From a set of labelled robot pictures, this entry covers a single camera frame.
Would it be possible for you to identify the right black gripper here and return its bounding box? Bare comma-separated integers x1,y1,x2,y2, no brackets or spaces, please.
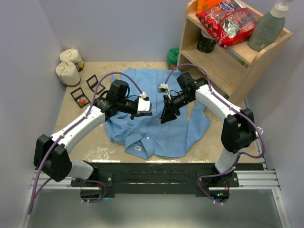
161,92,194,124

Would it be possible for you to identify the blue button shirt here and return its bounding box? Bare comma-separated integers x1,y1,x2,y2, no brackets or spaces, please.
104,68,210,159

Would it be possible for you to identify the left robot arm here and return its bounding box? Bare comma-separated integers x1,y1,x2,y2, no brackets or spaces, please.
33,80,152,186

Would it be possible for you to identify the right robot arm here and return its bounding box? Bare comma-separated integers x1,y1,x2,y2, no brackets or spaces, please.
161,73,257,187

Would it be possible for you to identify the black stand rear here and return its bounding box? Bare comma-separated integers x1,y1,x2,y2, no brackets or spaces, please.
86,75,105,95

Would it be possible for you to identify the black stand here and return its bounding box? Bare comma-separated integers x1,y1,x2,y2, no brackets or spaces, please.
86,75,105,95
70,87,90,108

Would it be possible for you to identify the black stand front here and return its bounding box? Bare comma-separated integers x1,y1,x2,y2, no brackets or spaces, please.
70,87,90,108

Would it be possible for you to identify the green lidded container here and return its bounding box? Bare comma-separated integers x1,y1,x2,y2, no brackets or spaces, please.
166,48,179,70

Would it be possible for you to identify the white cloth bag front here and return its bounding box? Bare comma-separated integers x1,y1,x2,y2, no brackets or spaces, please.
55,61,81,87

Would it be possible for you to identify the white cloth bag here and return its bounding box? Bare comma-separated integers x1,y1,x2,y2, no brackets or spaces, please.
55,61,81,87
59,48,84,72

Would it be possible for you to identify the white cloth bag rear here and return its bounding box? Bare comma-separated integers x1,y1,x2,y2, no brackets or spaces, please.
59,48,84,72

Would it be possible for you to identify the wooden shelf unit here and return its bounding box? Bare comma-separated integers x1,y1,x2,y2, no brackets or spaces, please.
178,0,293,104

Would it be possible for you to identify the dark jar on shelf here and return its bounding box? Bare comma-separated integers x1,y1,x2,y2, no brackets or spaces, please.
197,30,217,53

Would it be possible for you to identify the red candy bag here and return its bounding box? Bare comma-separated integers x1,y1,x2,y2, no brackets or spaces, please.
196,0,261,49

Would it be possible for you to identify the orange snack box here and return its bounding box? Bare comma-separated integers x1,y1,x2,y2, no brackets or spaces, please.
196,0,221,14

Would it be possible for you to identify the green pump bottle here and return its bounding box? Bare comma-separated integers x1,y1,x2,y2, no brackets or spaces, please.
247,0,293,52

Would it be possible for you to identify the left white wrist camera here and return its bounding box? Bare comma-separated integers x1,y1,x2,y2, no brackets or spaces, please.
137,97,152,114

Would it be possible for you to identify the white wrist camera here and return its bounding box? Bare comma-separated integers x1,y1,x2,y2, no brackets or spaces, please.
158,83,171,100
137,97,152,114

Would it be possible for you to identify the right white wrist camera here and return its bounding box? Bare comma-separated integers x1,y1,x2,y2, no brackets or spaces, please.
158,83,171,100

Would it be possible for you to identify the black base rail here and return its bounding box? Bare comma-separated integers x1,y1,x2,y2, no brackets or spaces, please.
71,163,263,202

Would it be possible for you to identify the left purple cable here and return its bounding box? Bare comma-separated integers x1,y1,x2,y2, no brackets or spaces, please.
27,72,148,215

